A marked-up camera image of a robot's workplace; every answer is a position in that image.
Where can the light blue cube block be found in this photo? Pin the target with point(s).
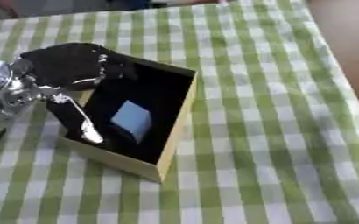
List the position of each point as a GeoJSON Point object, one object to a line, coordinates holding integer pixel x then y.
{"type": "Point", "coordinates": [132, 119]}

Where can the tan cardboard box black inside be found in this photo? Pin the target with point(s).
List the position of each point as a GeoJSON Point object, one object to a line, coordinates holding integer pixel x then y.
{"type": "Point", "coordinates": [157, 96]}

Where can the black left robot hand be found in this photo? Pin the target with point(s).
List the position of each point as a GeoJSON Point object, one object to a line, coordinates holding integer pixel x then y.
{"type": "Point", "coordinates": [67, 64]}

